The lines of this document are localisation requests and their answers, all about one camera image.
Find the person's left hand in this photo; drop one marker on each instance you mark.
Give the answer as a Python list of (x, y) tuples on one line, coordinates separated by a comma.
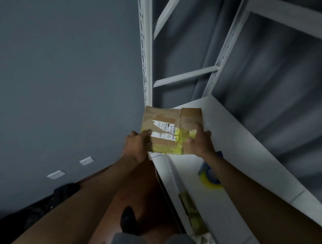
[(135, 147)]

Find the person's right hand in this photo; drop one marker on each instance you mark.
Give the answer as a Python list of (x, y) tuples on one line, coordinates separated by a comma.
[(201, 145)]

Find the person's right thumb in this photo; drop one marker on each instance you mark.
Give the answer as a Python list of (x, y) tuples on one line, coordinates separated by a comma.
[(200, 129)]

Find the person's left thumb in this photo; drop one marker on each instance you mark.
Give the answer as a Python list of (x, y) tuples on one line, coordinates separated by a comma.
[(146, 133)]

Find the taped brown cardboard parcel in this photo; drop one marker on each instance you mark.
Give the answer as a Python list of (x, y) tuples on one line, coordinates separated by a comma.
[(171, 130)]

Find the person's right forearm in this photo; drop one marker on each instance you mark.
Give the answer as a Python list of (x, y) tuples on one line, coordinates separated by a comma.
[(261, 203)]

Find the person's left forearm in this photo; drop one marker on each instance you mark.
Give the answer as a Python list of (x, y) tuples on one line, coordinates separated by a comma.
[(75, 201)]

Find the white metal shelving rack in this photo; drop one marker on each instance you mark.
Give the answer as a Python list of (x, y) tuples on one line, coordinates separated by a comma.
[(226, 100)]

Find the blue yellow tape roll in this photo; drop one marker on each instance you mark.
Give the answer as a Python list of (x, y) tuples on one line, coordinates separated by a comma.
[(208, 176)]

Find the yellow taped parcel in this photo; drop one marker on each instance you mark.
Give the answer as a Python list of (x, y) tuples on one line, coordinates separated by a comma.
[(193, 213)]

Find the person's black shoe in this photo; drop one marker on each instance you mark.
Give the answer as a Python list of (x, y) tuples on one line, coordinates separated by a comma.
[(128, 221)]

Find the person's grey trouser leg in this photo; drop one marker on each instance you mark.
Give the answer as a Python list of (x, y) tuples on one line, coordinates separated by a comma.
[(151, 238)]

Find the black object on floor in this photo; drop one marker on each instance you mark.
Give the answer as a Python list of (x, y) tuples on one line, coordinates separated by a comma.
[(50, 198)]

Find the white wall socket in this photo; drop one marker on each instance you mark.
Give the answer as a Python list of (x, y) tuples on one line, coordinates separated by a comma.
[(86, 160), (56, 174)]

